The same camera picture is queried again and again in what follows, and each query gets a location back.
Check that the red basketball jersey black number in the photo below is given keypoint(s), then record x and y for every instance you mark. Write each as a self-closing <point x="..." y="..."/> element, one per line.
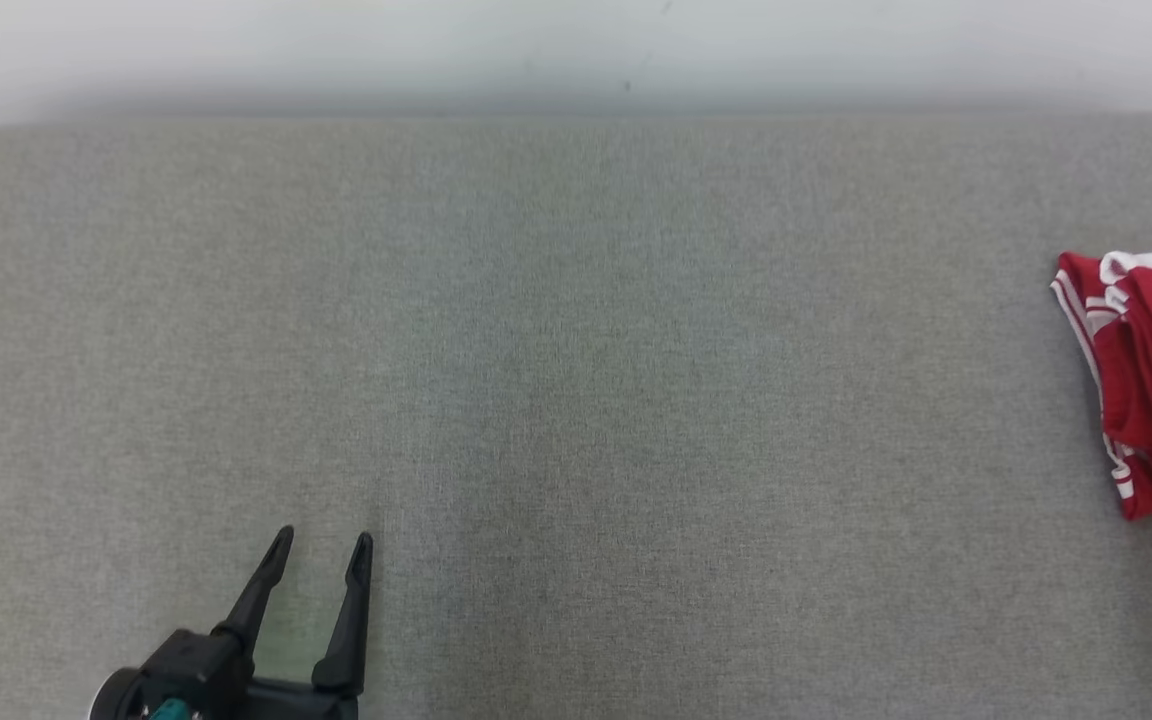
<point x="1151" y="498"/>

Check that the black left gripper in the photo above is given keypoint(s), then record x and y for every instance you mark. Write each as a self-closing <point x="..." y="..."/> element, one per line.
<point x="216" y="680"/>

